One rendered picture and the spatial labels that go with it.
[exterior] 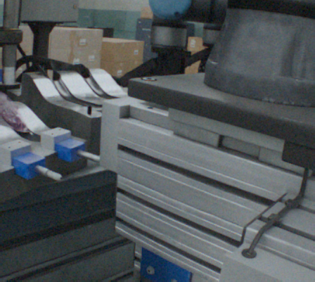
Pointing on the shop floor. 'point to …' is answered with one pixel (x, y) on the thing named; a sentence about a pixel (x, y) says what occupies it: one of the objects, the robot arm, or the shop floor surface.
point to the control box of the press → (48, 2)
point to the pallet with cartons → (120, 55)
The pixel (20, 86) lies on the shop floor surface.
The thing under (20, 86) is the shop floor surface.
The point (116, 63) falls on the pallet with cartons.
